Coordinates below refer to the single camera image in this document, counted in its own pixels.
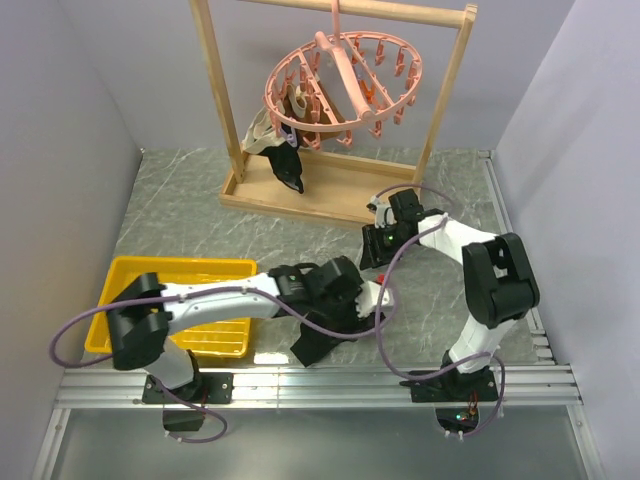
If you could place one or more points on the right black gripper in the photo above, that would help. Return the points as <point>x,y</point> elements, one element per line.
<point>371,257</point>

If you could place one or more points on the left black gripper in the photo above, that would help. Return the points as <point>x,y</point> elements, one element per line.
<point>351,323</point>

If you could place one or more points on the black underwear beige waistband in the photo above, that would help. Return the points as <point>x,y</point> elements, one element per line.
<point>313,346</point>

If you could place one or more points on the pink round clip hanger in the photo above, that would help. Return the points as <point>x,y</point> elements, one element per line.
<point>301,112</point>

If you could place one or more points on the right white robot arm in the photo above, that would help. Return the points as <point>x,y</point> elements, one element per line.
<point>499,284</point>

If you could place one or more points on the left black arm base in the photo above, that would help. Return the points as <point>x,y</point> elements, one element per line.
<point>184,407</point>

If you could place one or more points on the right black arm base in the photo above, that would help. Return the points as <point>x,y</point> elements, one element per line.
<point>455,387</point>

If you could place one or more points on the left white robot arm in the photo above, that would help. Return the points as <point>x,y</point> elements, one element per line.
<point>333,301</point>

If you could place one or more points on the beige underwear on hanger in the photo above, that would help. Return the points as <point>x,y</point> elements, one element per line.
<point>260,134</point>

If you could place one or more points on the wooden hanging rack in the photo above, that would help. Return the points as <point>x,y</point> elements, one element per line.
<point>339,184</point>

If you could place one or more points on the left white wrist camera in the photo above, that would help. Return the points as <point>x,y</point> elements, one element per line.
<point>367,300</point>

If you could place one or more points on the aluminium mounting rail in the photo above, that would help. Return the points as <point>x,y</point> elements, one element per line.
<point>344,422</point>

